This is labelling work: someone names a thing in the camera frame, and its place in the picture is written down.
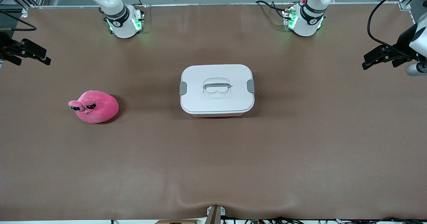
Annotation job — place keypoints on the white box lid grey clips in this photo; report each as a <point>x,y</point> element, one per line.
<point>217,100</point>

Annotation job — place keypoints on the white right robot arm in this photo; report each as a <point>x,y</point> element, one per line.
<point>123,27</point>

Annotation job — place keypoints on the perforated metal side rail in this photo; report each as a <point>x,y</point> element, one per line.
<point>412,17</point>

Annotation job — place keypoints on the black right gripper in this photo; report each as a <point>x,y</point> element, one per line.
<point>6,47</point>

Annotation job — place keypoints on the metal table clamp bracket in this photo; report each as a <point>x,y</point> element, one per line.
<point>215,215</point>

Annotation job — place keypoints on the brown cardboard piece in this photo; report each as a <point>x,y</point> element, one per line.
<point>176,222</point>

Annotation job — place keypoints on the aluminium table edge rail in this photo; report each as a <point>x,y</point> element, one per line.
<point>200,4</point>

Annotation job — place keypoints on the pink plastic box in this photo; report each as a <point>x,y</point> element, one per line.
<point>217,115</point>

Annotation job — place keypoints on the pink plush toy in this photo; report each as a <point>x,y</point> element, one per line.
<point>98,109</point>

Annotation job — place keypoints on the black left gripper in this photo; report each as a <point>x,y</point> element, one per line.
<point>402,43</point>

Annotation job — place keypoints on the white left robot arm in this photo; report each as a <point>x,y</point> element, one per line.
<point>305,27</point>

